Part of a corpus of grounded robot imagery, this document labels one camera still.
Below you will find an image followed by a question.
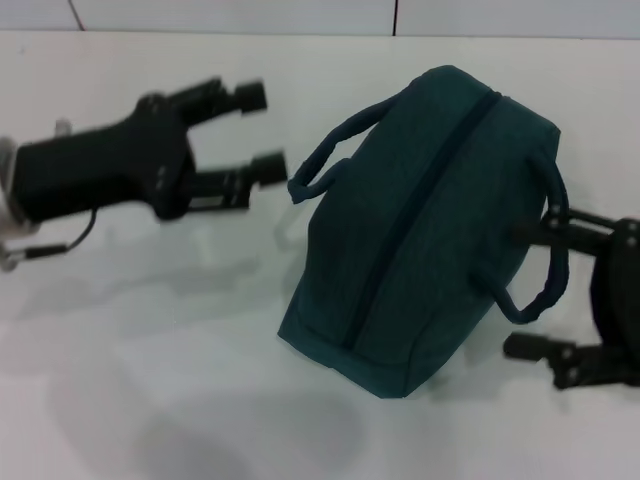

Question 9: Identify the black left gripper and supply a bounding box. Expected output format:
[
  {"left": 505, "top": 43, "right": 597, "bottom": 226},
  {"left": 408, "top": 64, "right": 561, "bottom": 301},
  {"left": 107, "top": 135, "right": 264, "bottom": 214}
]
[{"left": 13, "top": 76, "right": 290, "bottom": 225}]

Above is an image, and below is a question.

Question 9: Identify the thin dark left gripper cable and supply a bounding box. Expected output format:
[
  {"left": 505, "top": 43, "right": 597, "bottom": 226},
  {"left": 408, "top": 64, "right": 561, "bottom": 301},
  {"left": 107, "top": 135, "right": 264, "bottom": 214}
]
[{"left": 0, "top": 209, "right": 99, "bottom": 274}]

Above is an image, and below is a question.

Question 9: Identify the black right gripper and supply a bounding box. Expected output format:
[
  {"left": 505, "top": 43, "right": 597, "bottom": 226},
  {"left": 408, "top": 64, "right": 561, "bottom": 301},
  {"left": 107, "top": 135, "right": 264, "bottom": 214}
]
[{"left": 501, "top": 208, "right": 640, "bottom": 392}]

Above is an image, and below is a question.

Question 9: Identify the dark teal insulated lunch bag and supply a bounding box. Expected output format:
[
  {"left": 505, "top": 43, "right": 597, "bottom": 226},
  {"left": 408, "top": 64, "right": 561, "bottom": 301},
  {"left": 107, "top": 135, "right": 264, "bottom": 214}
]
[{"left": 277, "top": 63, "right": 572, "bottom": 401}]

